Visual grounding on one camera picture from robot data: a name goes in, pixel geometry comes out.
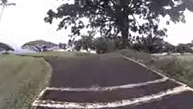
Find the row of bushes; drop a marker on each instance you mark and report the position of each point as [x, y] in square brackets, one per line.
[100, 45]

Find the dark asphalt path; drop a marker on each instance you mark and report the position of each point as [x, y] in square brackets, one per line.
[96, 70]

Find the large dark tree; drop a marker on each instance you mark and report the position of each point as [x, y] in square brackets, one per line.
[124, 24]

